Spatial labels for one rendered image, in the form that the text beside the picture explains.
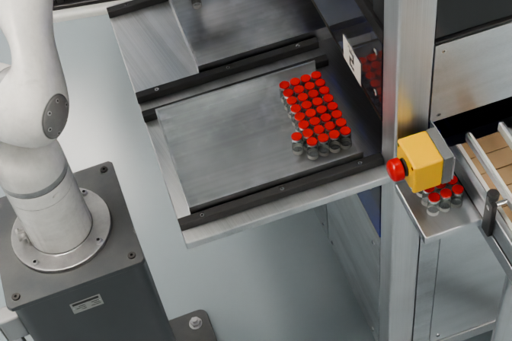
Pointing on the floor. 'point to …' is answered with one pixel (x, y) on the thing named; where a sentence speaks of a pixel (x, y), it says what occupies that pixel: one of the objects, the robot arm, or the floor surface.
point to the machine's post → (404, 125)
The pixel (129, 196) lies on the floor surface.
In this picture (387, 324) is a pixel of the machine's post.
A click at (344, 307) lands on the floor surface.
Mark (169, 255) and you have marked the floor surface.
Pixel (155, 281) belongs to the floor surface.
